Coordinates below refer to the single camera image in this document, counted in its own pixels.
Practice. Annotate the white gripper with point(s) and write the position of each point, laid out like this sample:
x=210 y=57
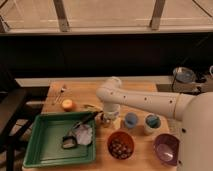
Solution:
x=114 y=117

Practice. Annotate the clear glass cup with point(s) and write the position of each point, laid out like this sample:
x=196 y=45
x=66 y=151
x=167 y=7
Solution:
x=105 y=122

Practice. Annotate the blue cup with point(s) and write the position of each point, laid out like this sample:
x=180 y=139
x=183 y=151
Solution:
x=130 y=120

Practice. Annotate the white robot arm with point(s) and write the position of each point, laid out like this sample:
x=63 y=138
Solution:
x=195 y=113

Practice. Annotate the green plastic tray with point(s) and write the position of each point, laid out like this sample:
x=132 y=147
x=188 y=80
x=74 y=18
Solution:
x=45 y=145

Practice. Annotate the brown bowl with nuts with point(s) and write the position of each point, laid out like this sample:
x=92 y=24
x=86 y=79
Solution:
x=120 y=145

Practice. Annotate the orange fruit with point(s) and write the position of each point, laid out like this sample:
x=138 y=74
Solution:
x=67 y=105

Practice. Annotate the white cup with teal lid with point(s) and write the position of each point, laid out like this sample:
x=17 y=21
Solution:
x=151 y=124

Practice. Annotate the small black container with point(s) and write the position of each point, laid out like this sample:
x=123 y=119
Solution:
x=69 y=142

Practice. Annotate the metal fork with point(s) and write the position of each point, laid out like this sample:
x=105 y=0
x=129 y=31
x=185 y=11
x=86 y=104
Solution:
x=62 y=90

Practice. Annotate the purple bowl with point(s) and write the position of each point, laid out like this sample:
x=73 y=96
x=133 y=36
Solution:
x=166 y=148

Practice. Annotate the metal bowl in background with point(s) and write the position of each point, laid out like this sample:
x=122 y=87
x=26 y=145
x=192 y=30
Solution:
x=184 y=75

